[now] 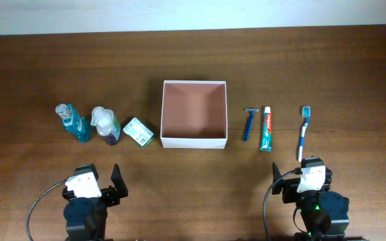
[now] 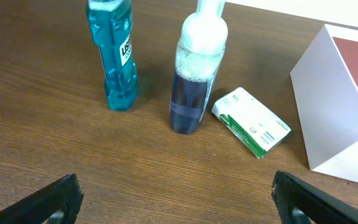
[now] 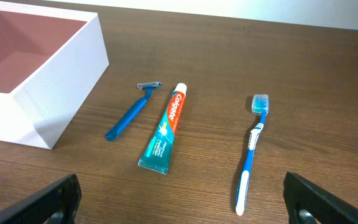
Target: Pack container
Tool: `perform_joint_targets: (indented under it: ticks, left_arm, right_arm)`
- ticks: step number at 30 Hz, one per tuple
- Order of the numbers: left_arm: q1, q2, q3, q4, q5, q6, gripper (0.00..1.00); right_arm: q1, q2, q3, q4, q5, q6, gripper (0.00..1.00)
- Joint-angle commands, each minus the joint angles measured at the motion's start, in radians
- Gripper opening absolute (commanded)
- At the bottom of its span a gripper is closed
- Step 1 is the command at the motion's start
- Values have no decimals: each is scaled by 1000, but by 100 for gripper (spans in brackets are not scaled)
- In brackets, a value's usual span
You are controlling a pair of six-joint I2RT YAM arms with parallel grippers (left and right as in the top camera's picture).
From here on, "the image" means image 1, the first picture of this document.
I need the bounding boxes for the green red toothpaste tube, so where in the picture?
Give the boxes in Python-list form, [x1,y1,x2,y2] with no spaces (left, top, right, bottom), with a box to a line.
[261,106,273,152]

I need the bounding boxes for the blue white toothbrush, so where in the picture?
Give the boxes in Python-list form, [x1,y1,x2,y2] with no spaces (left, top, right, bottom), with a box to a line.
[298,106,311,162]

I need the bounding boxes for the left black cable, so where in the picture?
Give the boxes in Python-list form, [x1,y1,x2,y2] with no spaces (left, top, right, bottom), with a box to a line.
[26,179,67,241]

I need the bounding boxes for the green white soap box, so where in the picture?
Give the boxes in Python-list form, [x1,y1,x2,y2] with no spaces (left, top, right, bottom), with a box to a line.
[123,118,155,148]

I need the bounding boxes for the teal mouthwash bottle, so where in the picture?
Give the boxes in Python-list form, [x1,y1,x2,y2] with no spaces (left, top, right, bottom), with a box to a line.
[55,103,90,143]

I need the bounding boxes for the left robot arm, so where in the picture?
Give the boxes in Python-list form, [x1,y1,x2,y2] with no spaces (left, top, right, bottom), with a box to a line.
[62,163,129,241]

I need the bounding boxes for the blue disposable razor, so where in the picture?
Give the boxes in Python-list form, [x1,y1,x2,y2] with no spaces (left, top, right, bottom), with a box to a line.
[243,108,259,142]

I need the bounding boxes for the white cardboard box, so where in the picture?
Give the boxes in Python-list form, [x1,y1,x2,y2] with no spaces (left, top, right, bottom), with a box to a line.
[160,80,228,149]

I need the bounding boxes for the black cable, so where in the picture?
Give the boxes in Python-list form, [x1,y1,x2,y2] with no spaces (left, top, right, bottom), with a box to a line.
[26,179,67,241]
[262,169,302,241]

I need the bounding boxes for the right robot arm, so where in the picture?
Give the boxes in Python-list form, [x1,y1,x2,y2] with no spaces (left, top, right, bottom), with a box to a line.
[271,157,349,241]

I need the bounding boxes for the right black cable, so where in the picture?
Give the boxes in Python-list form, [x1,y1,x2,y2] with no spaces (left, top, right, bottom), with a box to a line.
[262,169,302,241]

